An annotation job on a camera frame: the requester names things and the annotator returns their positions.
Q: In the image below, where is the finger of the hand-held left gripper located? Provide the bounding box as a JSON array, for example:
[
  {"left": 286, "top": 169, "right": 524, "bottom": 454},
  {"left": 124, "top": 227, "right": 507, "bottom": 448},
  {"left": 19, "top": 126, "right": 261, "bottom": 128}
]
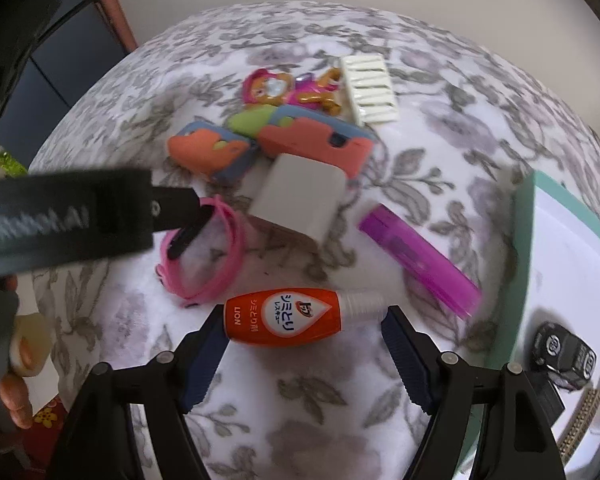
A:
[{"left": 151, "top": 187, "right": 217, "bottom": 257}]

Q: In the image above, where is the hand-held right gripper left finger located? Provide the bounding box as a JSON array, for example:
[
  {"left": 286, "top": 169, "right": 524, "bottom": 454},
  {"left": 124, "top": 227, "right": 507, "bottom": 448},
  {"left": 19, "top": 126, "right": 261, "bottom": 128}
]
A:
[{"left": 51, "top": 304, "right": 231, "bottom": 480}]

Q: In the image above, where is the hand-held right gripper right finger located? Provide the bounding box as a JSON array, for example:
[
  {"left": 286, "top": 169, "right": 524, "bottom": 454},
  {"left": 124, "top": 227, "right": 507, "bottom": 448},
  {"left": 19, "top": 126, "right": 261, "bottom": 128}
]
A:
[{"left": 380, "top": 305, "right": 567, "bottom": 480}]

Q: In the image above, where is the pink wrist watch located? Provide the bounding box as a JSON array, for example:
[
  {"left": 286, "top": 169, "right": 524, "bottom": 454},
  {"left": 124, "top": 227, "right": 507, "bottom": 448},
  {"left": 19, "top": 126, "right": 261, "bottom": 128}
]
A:
[{"left": 155, "top": 195, "right": 248, "bottom": 309}]

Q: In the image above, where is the small coral blue toy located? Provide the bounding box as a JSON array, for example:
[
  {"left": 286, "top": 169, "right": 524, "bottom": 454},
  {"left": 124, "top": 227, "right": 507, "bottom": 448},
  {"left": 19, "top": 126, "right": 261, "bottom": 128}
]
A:
[{"left": 167, "top": 121, "right": 258, "bottom": 186}]

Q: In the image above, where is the orange stain remover bottle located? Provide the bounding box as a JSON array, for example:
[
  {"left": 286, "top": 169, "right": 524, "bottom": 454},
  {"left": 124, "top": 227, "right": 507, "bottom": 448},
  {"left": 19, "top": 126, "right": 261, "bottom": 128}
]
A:
[{"left": 222, "top": 287, "right": 387, "bottom": 346}]

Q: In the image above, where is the purple lighter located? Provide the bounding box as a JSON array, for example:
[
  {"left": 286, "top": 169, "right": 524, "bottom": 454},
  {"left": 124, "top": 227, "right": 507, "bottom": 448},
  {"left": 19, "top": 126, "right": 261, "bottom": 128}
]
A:
[{"left": 357, "top": 204, "right": 483, "bottom": 320}]

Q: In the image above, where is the white plug charger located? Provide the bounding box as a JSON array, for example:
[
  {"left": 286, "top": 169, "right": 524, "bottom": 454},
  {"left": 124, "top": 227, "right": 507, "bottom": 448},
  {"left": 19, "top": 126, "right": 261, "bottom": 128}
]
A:
[{"left": 247, "top": 154, "right": 351, "bottom": 248}]

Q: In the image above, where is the large coral blue toy knife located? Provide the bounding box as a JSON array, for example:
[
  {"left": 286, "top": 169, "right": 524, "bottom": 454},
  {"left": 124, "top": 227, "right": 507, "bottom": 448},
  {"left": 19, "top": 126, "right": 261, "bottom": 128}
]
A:
[{"left": 227, "top": 105, "right": 376, "bottom": 178}]

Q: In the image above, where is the black toy car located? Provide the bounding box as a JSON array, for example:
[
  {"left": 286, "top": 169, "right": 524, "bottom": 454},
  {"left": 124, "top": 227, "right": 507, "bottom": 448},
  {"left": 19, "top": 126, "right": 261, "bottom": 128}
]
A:
[{"left": 529, "top": 321, "right": 598, "bottom": 391}]

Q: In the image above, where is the gold striped small box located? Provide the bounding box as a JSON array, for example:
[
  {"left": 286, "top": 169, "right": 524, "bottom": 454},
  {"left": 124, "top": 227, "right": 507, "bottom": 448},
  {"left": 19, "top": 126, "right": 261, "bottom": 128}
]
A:
[{"left": 555, "top": 387, "right": 600, "bottom": 458}]

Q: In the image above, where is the teal tray with white inside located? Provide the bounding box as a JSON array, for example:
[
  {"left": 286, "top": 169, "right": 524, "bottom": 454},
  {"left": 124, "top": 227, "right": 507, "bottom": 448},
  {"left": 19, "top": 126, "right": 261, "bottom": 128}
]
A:
[{"left": 472, "top": 170, "right": 600, "bottom": 480}]

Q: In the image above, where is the person's left hand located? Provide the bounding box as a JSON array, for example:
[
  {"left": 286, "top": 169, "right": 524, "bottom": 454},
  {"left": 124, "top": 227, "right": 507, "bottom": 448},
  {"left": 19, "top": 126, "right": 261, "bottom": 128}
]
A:
[{"left": 0, "top": 275, "right": 55, "bottom": 431}]

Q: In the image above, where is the yellow green plastic item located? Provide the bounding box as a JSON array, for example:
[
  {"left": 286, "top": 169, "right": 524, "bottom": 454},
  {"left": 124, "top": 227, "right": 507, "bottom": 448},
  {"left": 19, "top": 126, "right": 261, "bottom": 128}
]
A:
[{"left": 0, "top": 150, "right": 28, "bottom": 176}]

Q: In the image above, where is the dark blue cabinet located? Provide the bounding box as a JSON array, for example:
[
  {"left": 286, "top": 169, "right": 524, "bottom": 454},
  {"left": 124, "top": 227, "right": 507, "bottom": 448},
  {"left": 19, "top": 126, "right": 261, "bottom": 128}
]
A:
[{"left": 0, "top": 0, "right": 131, "bottom": 171}]

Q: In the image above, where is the salmon wooden board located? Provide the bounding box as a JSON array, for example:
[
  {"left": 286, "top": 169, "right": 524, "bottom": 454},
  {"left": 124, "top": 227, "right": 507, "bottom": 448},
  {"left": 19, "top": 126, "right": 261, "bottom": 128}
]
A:
[{"left": 96, "top": 0, "right": 140, "bottom": 53}]

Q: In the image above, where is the white ribbed plastic clip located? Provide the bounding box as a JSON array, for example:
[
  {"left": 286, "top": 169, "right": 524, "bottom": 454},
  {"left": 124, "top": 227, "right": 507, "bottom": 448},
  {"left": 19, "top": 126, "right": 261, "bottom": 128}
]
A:
[{"left": 339, "top": 55, "right": 401, "bottom": 127}]

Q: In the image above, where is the pink cartoon figure keychain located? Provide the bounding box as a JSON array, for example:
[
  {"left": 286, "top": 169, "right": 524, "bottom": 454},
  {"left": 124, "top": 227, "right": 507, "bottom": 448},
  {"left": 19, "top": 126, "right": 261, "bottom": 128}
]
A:
[{"left": 242, "top": 67, "right": 343, "bottom": 116}]

